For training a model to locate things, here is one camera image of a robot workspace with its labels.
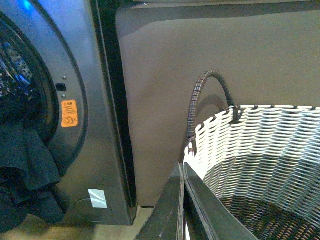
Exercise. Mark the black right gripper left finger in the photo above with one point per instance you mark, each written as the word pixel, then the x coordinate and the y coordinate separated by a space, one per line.
pixel 166 221

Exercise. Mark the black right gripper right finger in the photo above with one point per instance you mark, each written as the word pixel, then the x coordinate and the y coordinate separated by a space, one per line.
pixel 206 217

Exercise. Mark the dark garment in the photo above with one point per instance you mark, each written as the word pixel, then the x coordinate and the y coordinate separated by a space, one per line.
pixel 28 179

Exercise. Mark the grey front-load washing machine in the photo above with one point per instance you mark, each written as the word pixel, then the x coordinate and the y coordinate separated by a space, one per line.
pixel 52 51

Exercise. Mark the white tape piece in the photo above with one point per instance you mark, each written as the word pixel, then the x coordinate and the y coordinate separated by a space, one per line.
pixel 98 198

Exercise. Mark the white woven laundry basket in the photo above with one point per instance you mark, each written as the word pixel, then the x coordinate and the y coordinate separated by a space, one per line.
pixel 261 161

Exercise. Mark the orange warning sticker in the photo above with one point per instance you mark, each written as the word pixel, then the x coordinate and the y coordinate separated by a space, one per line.
pixel 69 113

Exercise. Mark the beige sofa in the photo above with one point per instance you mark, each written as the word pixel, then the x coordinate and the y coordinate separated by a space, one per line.
pixel 267 52

